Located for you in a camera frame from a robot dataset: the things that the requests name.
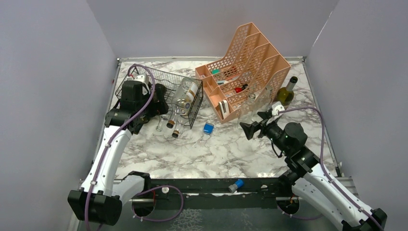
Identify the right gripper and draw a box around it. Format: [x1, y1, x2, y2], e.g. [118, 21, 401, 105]
[240, 111, 290, 154]

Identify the green wine bottle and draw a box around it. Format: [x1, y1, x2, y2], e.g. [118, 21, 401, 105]
[273, 76, 298, 109]
[153, 83, 168, 110]

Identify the blue grey cylinder cap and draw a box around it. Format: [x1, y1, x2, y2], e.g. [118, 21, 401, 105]
[228, 179, 244, 193]

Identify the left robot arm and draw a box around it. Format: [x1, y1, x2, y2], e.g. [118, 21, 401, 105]
[67, 80, 168, 226]

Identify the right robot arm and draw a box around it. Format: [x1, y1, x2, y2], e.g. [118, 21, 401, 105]
[240, 112, 387, 231]

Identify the clear bottle with cork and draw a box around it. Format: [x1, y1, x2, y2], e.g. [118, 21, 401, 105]
[166, 111, 181, 128]

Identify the large clear labelled bottle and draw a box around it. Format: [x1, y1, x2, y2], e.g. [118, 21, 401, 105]
[171, 77, 199, 116]

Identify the white tape dispenser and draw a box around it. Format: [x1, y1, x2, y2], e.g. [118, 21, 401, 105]
[218, 100, 230, 119]

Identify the red object in organizer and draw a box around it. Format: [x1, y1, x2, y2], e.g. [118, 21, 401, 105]
[234, 84, 248, 93]

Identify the peach plastic file organizer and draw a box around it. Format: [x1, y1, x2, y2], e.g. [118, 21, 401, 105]
[195, 22, 291, 124]

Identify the blue stamp block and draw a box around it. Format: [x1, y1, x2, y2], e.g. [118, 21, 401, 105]
[203, 123, 214, 135]

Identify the teal object in organizer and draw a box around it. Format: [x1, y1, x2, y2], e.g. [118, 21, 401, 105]
[211, 69, 221, 75]

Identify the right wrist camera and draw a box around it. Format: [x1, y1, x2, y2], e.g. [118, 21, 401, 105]
[271, 101, 285, 118]

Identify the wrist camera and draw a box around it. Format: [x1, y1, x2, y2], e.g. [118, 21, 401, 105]
[271, 101, 285, 118]
[133, 74, 151, 95]

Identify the black wire wine rack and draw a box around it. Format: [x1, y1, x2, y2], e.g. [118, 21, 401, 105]
[115, 65, 203, 131]

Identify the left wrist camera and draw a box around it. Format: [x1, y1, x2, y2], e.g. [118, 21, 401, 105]
[133, 74, 151, 95]

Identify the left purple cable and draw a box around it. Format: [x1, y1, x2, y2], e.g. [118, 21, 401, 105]
[83, 64, 156, 231]

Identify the black base frame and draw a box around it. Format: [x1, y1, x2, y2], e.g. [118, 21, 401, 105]
[130, 178, 299, 222]

